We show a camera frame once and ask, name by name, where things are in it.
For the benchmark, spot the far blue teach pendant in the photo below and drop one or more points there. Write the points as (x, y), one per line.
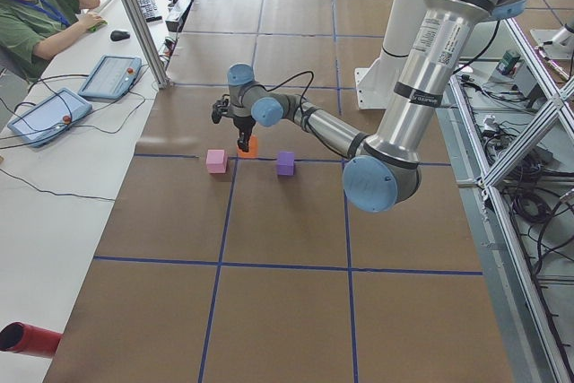
(111, 78)

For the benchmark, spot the aluminium frame post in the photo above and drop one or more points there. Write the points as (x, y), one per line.
(146, 43)

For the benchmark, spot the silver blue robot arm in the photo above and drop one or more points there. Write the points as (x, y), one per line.
(424, 41)

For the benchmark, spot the aluminium side frame rail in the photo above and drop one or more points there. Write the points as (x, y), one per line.
(508, 124)

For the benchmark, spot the blue teach pendant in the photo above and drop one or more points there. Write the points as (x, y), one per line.
(50, 118)
(111, 78)

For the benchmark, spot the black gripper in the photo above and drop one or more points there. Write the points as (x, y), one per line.
(243, 124)

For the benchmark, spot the purple foam block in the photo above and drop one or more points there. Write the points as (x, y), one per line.
(285, 163)

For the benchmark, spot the red cylinder tube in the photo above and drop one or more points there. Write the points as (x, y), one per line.
(27, 339)

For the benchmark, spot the orange foam block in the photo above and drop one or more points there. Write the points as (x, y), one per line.
(252, 152)

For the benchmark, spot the black keyboard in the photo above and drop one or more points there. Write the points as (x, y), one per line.
(149, 10)

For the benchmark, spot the person in green shirt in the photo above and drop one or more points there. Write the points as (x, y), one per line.
(33, 32)

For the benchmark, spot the brown paper table cover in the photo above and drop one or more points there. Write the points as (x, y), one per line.
(253, 277)

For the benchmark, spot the pink foam block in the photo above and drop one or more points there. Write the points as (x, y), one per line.
(216, 161)

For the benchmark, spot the black computer mouse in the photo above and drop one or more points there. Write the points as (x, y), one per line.
(118, 35)

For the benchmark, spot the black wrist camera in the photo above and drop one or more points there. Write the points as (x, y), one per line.
(221, 109)

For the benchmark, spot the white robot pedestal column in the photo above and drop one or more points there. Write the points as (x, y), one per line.
(375, 84)

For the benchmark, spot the near blue teach pendant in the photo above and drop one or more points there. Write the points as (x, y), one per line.
(50, 118)

